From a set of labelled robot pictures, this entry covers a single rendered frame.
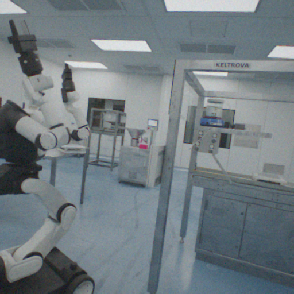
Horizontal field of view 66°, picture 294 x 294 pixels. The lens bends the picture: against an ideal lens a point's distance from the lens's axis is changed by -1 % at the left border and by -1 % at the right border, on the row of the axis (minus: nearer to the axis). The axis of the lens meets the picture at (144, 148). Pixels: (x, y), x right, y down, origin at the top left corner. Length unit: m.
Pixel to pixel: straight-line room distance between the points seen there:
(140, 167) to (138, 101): 3.39
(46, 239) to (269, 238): 1.77
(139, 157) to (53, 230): 3.12
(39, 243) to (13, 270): 0.20
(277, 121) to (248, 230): 5.51
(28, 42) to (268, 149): 6.93
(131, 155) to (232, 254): 2.86
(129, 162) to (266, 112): 4.42
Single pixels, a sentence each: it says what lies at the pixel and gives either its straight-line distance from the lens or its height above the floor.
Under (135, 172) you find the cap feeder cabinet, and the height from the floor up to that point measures 0.27.
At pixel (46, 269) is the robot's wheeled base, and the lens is 1.85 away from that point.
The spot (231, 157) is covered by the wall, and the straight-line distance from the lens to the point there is 7.29.
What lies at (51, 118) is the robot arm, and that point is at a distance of 1.09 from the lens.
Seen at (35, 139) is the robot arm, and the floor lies 1.07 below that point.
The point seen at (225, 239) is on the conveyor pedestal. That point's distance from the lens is 2.34.
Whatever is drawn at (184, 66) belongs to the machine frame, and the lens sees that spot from 1.51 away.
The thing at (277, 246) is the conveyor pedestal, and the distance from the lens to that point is 2.36.
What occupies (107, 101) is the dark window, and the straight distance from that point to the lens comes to 7.90.
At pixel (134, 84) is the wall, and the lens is 7.67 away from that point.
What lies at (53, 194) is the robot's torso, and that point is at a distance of 1.58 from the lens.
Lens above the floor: 1.18
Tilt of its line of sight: 5 degrees down
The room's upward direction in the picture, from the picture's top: 7 degrees clockwise
